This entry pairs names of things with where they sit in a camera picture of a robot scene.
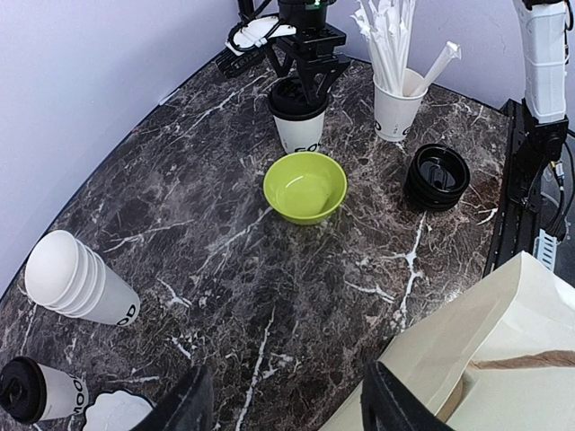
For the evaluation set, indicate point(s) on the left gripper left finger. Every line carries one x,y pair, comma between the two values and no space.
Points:
188,406

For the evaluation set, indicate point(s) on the bundle of wrapped straws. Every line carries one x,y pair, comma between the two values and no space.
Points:
387,27

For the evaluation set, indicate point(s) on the white scalloped bowl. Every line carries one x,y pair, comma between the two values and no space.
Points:
118,410

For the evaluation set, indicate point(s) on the green bowl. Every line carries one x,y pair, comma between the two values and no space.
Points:
305,188

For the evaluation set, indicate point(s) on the white cup holding straws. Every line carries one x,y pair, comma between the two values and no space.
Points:
394,115

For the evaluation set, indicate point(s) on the white paper cup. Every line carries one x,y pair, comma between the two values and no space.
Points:
300,135
66,395

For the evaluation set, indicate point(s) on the stack of black lids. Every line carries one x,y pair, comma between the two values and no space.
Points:
436,179

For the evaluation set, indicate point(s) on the stack of white paper cups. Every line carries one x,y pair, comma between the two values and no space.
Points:
65,276

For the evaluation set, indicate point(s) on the black table edge rail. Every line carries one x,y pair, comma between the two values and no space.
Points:
532,148

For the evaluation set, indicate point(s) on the black plastic cup lid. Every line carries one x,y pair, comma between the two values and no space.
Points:
23,390

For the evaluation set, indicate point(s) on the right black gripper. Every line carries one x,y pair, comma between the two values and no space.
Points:
309,53

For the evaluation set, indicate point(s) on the beige paper bag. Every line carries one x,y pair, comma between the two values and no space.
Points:
498,357

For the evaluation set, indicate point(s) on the grey slotted cable duct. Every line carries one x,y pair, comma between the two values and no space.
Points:
545,249

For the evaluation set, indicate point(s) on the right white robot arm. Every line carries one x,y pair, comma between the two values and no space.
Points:
544,26

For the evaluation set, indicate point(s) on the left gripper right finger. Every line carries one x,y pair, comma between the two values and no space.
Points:
387,404

